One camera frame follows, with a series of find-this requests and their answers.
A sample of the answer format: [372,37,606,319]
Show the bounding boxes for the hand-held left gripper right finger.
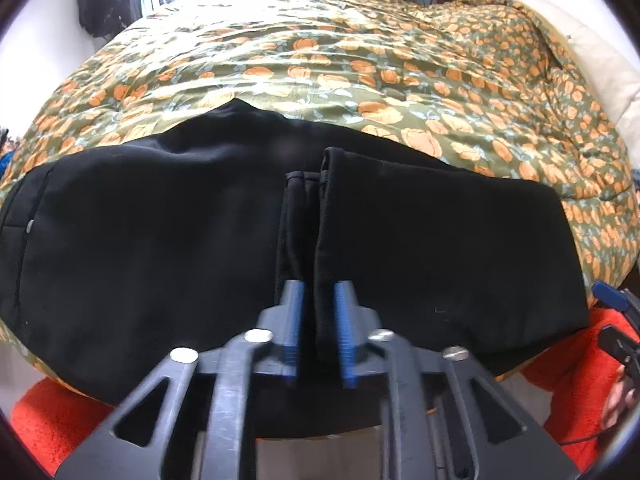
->
[332,280,581,480]

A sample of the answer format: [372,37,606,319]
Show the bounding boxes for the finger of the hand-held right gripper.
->
[599,325,640,366]
[592,282,640,318]

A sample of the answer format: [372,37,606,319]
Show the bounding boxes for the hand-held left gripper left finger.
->
[55,280,308,480]

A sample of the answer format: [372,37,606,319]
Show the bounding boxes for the black pants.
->
[0,99,591,436]

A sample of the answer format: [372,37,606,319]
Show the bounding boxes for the person's right hand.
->
[600,377,640,431]

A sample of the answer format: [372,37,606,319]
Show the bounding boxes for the white pillow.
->
[482,0,640,136]

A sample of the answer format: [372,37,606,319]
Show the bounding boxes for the pumpkin print quilt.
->
[0,0,640,398]

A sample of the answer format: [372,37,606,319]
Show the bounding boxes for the black cable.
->
[559,425,621,446]

